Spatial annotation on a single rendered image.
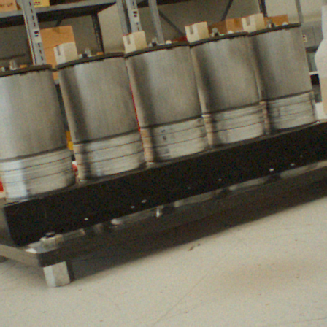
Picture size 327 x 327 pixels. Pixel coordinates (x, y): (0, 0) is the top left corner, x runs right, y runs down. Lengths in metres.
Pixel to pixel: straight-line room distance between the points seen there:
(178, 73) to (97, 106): 0.03
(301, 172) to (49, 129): 0.08
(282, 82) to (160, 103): 0.06
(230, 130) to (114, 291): 0.11
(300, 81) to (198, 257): 0.12
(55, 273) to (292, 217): 0.07
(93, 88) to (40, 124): 0.02
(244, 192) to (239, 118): 0.06
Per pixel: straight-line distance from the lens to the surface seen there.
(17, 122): 0.23
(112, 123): 0.24
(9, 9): 4.32
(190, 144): 0.26
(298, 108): 0.29
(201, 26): 0.27
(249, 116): 0.27
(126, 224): 0.20
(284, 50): 0.29
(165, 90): 0.25
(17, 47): 4.81
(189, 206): 0.21
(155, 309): 0.15
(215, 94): 0.27
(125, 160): 0.24
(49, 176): 0.23
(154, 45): 0.26
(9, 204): 0.23
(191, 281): 0.17
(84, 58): 0.24
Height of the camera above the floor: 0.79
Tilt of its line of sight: 6 degrees down
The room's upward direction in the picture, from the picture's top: 12 degrees counter-clockwise
